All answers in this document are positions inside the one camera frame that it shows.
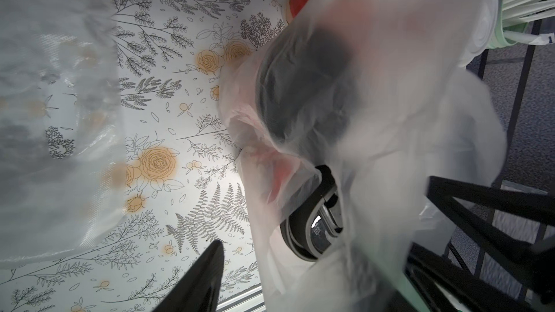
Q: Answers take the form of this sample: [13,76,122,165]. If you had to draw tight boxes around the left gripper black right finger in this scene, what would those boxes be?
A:
[405,175,555,312]

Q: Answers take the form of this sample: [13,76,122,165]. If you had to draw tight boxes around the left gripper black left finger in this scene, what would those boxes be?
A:
[153,240,224,312]

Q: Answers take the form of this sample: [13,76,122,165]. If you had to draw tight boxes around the red cup black lid front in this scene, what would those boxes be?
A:
[280,166,343,261]

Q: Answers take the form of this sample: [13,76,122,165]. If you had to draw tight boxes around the red cup black lid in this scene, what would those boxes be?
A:
[280,166,343,261]
[256,29,358,166]

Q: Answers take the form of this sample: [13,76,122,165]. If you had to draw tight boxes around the clear plastic carrier bag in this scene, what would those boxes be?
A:
[219,0,506,311]

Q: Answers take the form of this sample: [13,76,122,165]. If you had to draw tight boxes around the green straw holder cup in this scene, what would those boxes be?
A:
[485,0,539,49]

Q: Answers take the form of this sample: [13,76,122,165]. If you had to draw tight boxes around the white wrapped straws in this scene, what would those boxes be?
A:
[503,0,554,46]

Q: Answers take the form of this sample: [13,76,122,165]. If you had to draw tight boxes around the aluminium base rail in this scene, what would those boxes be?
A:
[216,284,267,312]

